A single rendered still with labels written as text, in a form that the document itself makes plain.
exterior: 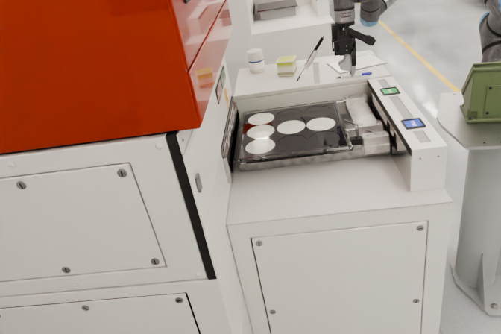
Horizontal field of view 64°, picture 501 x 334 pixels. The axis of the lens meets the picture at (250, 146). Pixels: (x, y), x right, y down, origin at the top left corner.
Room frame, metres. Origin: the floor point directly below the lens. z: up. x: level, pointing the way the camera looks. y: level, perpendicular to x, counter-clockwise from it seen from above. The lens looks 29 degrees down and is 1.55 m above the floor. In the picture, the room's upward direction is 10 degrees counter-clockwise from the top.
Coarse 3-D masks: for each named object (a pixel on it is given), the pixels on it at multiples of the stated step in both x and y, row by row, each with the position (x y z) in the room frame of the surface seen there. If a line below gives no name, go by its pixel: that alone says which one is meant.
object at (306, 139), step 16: (272, 112) 1.44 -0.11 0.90; (288, 112) 1.42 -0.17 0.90; (304, 112) 1.39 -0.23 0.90; (320, 112) 1.37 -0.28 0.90; (304, 128) 1.26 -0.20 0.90; (336, 128) 1.21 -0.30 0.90; (288, 144) 1.17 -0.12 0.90; (304, 144) 1.15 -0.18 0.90; (320, 144) 1.13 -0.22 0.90; (336, 144) 1.11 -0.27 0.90
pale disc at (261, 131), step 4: (252, 128) 1.33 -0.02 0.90; (256, 128) 1.32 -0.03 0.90; (260, 128) 1.32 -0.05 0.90; (264, 128) 1.31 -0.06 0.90; (268, 128) 1.31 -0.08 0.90; (272, 128) 1.30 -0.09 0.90; (248, 132) 1.31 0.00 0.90; (252, 132) 1.30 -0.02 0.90; (256, 132) 1.29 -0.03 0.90; (260, 132) 1.29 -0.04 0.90; (264, 132) 1.28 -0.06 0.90; (268, 132) 1.28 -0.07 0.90; (272, 132) 1.27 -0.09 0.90; (252, 136) 1.27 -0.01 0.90; (256, 136) 1.26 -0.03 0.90; (260, 136) 1.26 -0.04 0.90; (264, 136) 1.25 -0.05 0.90
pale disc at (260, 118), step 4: (252, 116) 1.44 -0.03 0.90; (256, 116) 1.43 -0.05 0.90; (260, 116) 1.42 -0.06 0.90; (264, 116) 1.42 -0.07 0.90; (268, 116) 1.41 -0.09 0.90; (272, 116) 1.40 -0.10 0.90; (248, 120) 1.41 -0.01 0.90; (252, 120) 1.40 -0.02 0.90; (256, 120) 1.39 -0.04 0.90; (260, 120) 1.39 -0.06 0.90; (264, 120) 1.38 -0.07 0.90; (268, 120) 1.37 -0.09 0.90; (252, 124) 1.37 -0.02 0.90; (256, 124) 1.36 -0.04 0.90; (260, 124) 1.36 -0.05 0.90
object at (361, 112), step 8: (360, 104) 1.41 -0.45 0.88; (352, 112) 1.35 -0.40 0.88; (360, 112) 1.34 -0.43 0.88; (368, 112) 1.33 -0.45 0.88; (352, 120) 1.30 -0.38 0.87; (360, 120) 1.28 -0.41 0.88; (368, 120) 1.27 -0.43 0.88; (384, 144) 1.09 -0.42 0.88; (368, 152) 1.09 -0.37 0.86; (376, 152) 1.09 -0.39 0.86; (384, 152) 1.08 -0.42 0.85
